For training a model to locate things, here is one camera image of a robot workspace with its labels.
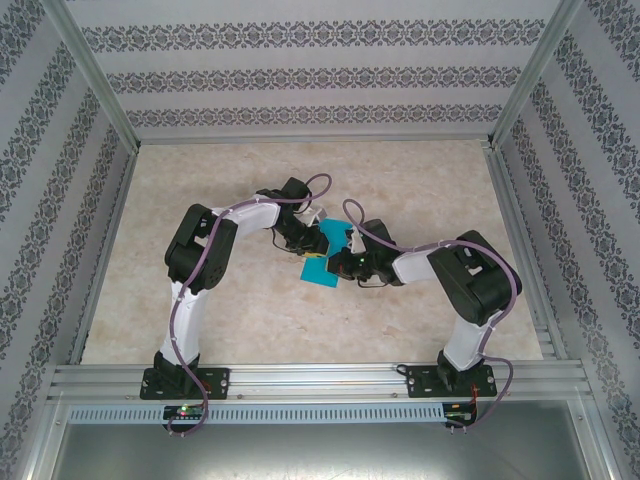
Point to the blue square paper sheet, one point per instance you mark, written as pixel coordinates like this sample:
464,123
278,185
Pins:
317,275

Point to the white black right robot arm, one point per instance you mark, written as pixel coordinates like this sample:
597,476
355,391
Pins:
470,340

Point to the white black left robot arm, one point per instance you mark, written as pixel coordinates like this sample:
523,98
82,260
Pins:
185,320

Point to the grey metal sheet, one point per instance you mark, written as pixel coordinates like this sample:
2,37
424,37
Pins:
320,455

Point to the aluminium mounting rail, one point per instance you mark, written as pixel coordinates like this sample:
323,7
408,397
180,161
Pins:
320,380

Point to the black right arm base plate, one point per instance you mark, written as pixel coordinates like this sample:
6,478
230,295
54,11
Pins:
420,382

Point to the aluminium side rail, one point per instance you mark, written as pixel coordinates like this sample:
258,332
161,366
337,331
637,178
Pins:
107,250
520,240

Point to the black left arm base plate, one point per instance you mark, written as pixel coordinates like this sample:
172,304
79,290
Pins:
220,382

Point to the aluminium frame post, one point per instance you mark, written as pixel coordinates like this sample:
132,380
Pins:
90,65
535,65

